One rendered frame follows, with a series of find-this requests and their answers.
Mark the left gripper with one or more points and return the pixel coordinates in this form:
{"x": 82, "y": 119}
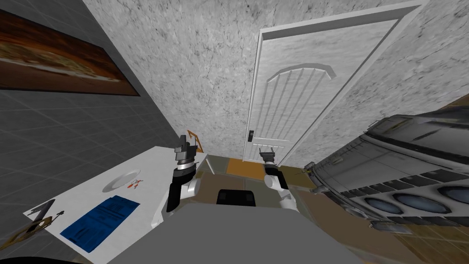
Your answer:
{"x": 186, "y": 154}

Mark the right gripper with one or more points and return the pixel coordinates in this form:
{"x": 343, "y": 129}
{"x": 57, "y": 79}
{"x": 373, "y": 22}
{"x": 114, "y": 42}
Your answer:
{"x": 268, "y": 158}

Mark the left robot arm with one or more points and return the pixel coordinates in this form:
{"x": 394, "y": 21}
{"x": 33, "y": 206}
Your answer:
{"x": 179, "y": 190}

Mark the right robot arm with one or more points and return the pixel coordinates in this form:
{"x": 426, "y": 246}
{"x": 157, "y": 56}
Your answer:
{"x": 278, "y": 183}

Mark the white table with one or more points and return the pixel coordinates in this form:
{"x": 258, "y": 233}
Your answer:
{"x": 154, "y": 165}

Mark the orange scissors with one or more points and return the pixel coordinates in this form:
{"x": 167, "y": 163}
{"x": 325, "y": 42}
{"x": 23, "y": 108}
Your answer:
{"x": 135, "y": 183}

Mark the white panelled door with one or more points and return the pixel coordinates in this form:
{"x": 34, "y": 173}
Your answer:
{"x": 304, "y": 91}

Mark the white plate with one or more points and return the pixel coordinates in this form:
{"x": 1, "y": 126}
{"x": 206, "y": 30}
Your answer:
{"x": 121, "y": 180}

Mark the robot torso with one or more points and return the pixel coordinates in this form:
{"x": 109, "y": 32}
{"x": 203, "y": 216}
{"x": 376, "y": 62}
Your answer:
{"x": 234, "y": 238}

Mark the blue book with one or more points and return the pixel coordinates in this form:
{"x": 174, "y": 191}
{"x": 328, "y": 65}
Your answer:
{"x": 99, "y": 223}

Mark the grey metal appliance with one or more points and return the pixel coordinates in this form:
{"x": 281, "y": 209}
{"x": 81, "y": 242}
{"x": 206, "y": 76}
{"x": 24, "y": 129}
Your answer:
{"x": 395, "y": 168}

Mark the black angled tool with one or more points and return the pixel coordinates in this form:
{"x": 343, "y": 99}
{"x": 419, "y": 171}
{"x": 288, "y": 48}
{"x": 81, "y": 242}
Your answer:
{"x": 43, "y": 209}

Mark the brown flat stand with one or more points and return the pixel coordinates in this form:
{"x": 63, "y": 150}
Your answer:
{"x": 25, "y": 231}

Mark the brown wall picture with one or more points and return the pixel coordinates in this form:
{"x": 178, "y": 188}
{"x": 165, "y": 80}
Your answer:
{"x": 55, "y": 62}

